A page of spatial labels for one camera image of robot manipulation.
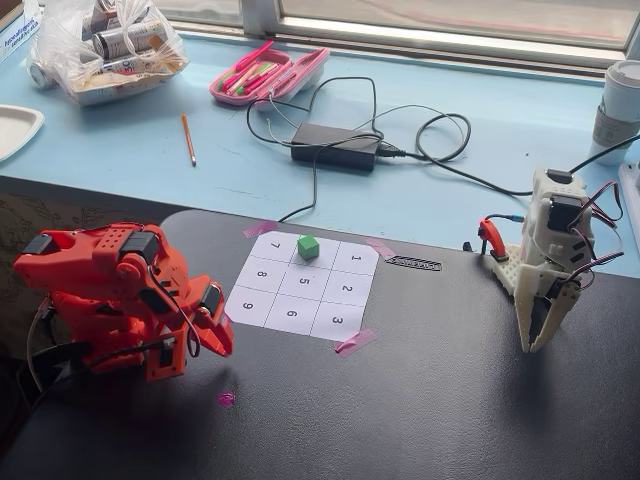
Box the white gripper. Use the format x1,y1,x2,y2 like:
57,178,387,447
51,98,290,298
514,272,584,354

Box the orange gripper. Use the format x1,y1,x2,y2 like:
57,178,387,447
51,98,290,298
188,282,235,358

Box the green cube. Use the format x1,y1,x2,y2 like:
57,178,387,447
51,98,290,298
296,233,320,261

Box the white perforated arm base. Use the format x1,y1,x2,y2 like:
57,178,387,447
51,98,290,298
492,242,525,299

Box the white numbered grid paper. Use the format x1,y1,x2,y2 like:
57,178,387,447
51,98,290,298
223,230,380,344

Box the pink tape strip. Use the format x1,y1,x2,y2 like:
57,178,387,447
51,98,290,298
334,328,377,357
366,237,396,259
242,220,278,239

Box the white power strip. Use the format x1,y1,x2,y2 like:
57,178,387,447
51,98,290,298
618,162,640,221

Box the dark patterned fabric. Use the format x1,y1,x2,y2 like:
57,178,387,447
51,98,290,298
0,177,169,239

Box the orange wooden pencil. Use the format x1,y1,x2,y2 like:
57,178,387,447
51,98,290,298
180,112,197,167

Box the white lidded coffee cup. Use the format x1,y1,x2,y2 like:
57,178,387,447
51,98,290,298
589,59,640,166

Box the black power adapter brick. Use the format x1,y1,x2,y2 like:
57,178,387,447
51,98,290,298
290,123,382,172

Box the pink pencil case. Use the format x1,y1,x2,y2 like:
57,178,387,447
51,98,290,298
208,40,331,109

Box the pink pen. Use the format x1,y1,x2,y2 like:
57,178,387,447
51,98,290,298
234,40,275,71

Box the white paper plate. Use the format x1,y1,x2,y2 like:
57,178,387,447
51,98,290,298
0,104,45,164

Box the clear plastic bag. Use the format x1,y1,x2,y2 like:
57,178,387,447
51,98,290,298
27,0,190,106

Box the silver drink can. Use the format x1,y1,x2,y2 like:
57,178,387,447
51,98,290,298
92,22,166,59

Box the blue and white box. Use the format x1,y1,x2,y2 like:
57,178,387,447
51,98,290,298
0,0,44,64

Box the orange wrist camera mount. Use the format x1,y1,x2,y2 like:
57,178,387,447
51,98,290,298
144,333,189,384

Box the red and black servo wires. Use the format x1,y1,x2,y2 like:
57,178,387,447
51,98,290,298
567,180,626,294

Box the orange handled clamp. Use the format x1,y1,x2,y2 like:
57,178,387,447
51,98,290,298
476,215,510,262

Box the thick black power cord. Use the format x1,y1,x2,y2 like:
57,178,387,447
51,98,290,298
374,104,536,197

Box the black cable to white arm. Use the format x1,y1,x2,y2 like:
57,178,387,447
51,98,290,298
569,133,640,175

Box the thin black adapter cord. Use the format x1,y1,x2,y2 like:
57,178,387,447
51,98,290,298
246,76,386,224

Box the thin grey cable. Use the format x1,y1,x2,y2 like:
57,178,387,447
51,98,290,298
266,92,302,147

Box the window frame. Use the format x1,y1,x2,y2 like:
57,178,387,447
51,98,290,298
159,0,640,76

